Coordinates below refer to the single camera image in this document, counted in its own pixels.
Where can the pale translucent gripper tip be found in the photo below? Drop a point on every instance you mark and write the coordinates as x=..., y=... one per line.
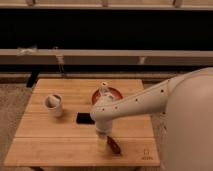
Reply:
x=102, y=142

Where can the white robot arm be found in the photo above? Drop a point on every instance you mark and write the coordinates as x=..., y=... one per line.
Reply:
x=187, y=101

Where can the black rectangular block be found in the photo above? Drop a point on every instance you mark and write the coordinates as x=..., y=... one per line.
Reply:
x=84, y=118

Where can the orange round plate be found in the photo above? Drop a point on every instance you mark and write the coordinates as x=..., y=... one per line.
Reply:
x=116, y=93

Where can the white bottle on plate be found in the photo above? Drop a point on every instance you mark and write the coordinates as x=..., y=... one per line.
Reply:
x=104, y=89

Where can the white paper cup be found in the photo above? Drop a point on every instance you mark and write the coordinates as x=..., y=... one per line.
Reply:
x=53, y=103

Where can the wooden bench rail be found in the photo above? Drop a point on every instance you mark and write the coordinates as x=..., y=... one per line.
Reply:
x=32, y=56

